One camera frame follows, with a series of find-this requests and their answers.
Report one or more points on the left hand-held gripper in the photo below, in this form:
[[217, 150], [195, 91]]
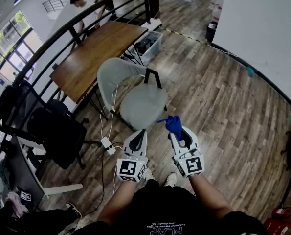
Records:
[[128, 168]]

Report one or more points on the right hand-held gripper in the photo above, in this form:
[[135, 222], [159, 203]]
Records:
[[194, 165]]

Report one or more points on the blue cloth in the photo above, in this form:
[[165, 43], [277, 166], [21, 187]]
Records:
[[174, 126]]

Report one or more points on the grey upholstered chair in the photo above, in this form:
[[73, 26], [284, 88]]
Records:
[[140, 104]]

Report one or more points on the person's left forearm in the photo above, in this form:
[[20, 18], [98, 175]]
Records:
[[118, 199]]

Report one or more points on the person's right forearm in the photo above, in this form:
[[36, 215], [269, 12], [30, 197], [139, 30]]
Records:
[[208, 195]]

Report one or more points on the black mesh office chair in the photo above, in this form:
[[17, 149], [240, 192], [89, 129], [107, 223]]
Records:
[[59, 136]]

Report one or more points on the white power strip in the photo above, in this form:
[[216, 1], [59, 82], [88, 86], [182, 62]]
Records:
[[108, 144]]

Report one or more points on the person's left white shoe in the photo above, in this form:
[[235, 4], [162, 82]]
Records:
[[149, 174]]

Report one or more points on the person's white shoe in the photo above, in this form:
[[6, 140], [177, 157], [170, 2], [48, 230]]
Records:
[[149, 174], [171, 179]]

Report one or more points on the person's right white shoe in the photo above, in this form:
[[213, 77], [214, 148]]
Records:
[[171, 179]]

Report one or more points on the person's black trousers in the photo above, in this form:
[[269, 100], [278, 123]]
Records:
[[152, 187]]

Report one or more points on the person's black shirt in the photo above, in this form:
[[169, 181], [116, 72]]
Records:
[[184, 217]]

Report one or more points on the small teal object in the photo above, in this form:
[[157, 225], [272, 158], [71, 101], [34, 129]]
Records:
[[251, 71]]

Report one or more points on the brown wooden table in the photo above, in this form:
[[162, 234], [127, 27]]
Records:
[[96, 53]]

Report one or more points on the clear plastic storage bin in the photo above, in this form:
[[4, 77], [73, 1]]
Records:
[[147, 45]]

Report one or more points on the yellow black striped tape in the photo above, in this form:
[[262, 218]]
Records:
[[182, 34]]

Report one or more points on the grey desk with white leg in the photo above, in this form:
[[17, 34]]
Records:
[[25, 170]]

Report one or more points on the black trash bin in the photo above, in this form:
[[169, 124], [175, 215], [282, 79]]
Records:
[[211, 33]]

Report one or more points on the red fire extinguisher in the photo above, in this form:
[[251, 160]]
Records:
[[281, 212]]

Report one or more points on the red extinguisher box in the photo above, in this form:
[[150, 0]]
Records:
[[277, 226]]

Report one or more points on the black metal railing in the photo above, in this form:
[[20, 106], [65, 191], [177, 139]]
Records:
[[74, 35]]

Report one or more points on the pink cloth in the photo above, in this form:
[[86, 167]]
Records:
[[15, 204]]

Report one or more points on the dark wooden pillar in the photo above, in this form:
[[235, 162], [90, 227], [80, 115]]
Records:
[[153, 1]]

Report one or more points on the large glass window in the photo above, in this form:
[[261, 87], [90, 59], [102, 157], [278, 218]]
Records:
[[13, 37]]

